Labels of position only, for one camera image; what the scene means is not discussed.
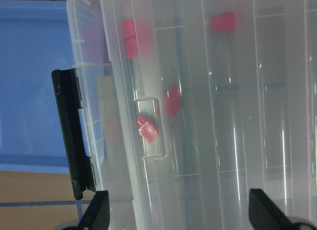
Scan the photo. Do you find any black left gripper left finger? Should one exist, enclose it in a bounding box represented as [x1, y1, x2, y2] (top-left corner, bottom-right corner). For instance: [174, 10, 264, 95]
[77, 190, 110, 230]

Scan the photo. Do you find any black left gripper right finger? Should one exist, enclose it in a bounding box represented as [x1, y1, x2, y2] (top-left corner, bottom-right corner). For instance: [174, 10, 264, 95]
[249, 188, 299, 230]

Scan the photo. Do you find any clear plastic box lid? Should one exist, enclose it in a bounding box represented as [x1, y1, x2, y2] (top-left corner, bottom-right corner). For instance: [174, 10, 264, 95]
[100, 0, 317, 230]

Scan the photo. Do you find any clear plastic storage box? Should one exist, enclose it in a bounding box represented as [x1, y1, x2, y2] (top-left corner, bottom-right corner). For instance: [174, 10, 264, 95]
[67, 0, 140, 207]

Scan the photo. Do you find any blue plastic tray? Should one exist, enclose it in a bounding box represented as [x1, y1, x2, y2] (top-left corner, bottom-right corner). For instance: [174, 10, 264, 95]
[0, 0, 74, 173]

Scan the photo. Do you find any red block upper pair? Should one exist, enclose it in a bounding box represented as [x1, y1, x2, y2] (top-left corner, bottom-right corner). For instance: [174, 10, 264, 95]
[122, 19, 139, 59]

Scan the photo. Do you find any red block far compartment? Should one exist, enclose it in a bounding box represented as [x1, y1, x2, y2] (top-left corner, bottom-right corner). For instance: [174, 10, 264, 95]
[210, 11, 236, 33]

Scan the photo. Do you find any black box latch handle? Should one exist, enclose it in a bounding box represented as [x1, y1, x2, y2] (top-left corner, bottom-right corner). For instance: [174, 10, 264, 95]
[51, 68, 96, 200]

